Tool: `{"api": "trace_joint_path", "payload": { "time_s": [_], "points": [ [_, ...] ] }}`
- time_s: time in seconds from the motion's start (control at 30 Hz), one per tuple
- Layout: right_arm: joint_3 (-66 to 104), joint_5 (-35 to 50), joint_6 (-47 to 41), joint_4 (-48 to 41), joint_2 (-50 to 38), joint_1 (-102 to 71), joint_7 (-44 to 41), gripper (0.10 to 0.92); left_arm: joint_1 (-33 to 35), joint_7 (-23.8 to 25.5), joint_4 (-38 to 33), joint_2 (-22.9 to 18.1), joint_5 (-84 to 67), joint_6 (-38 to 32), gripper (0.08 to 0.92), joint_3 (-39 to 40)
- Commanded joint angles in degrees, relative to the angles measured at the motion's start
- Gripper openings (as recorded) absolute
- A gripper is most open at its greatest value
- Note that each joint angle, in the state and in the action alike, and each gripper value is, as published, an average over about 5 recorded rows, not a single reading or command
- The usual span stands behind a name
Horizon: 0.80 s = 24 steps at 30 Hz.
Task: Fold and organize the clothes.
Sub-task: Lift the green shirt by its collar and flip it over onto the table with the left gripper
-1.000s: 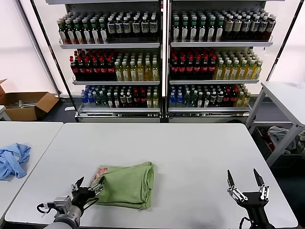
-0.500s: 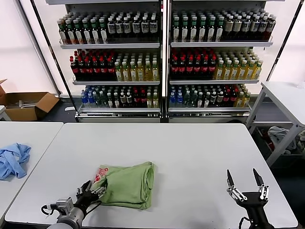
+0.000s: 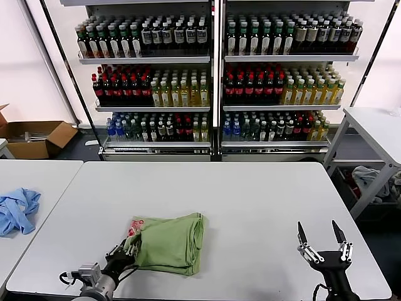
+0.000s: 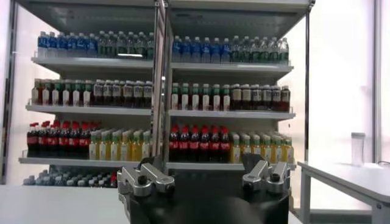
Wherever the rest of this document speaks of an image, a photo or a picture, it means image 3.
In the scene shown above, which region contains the black slanted frame pole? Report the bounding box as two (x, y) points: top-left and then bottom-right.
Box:
(350, 0), (401, 107)
(38, 0), (104, 154)

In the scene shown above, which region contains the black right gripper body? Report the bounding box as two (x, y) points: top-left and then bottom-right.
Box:
(308, 250), (354, 296)

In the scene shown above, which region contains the grey drinks display shelf unit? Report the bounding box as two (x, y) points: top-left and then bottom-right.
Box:
(60, 0), (216, 162)
(219, 0), (376, 162)

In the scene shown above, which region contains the small grey side stand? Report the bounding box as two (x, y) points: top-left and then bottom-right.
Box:
(0, 139), (14, 159)

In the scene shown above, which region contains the beige label tea bottle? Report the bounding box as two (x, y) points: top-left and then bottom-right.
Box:
(306, 20), (318, 53)
(294, 20), (307, 53)

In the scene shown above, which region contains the grey crumpled cloth pile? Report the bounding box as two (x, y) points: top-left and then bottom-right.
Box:
(352, 165), (384, 199)

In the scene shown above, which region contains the grey slanted frame pole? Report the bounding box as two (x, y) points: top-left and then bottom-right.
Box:
(17, 0), (80, 126)

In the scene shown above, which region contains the white cap dark label bottle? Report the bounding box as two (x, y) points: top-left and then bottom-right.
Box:
(152, 22), (164, 51)
(317, 20), (330, 53)
(141, 22), (153, 51)
(174, 21), (185, 50)
(340, 20), (352, 53)
(185, 21), (197, 50)
(351, 19), (363, 53)
(329, 20), (341, 53)
(162, 21), (174, 51)
(196, 20), (208, 50)

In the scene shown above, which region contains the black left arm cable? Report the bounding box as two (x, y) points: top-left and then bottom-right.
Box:
(59, 271), (80, 285)

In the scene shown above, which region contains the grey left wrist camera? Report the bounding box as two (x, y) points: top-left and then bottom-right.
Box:
(77, 263), (103, 285)

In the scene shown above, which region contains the grey green crumpled cloth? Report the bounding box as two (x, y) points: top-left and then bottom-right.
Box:
(389, 170), (401, 201)

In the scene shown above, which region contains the open brown cardboard box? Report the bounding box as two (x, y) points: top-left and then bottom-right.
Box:
(0, 104), (79, 161)

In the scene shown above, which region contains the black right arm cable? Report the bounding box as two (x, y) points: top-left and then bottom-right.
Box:
(313, 283), (329, 301)

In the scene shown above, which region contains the dark storage crate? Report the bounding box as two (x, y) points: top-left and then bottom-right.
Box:
(330, 165), (401, 221)

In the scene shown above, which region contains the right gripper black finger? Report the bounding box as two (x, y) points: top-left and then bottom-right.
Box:
(331, 219), (355, 262)
(296, 220), (325, 264)

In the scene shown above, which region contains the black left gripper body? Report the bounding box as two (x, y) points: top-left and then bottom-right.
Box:
(105, 251), (136, 277)

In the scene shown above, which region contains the white side table with legs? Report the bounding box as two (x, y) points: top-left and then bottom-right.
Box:
(324, 106), (401, 220)

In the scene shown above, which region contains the green polo shirt with print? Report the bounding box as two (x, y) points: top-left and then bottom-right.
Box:
(120, 212), (210, 277)

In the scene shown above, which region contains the crumpled light blue shirt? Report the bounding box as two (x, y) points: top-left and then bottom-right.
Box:
(0, 187), (42, 238)

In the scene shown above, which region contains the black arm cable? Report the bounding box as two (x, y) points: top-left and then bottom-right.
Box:
(59, 271), (80, 285)
(313, 283), (329, 301)

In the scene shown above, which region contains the green cap tea bottle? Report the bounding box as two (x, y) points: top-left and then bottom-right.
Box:
(86, 25), (99, 60)
(227, 21), (239, 55)
(283, 21), (295, 55)
(237, 21), (250, 55)
(272, 21), (284, 55)
(108, 24), (121, 59)
(130, 23), (142, 58)
(76, 26), (88, 60)
(119, 24), (132, 59)
(249, 21), (261, 55)
(261, 21), (273, 55)
(97, 24), (110, 60)

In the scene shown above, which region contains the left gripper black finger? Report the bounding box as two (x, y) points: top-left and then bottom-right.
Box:
(105, 238), (129, 258)
(127, 236), (143, 257)

